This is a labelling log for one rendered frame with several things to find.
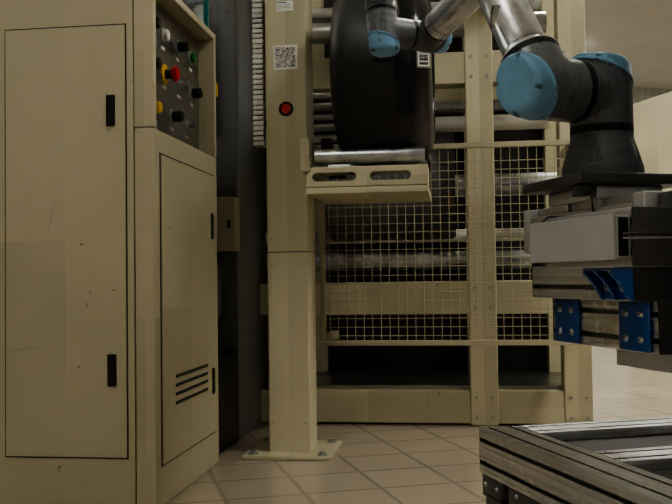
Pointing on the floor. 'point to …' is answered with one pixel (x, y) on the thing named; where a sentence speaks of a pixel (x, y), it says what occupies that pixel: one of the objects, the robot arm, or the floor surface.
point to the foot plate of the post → (324, 451)
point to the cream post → (290, 235)
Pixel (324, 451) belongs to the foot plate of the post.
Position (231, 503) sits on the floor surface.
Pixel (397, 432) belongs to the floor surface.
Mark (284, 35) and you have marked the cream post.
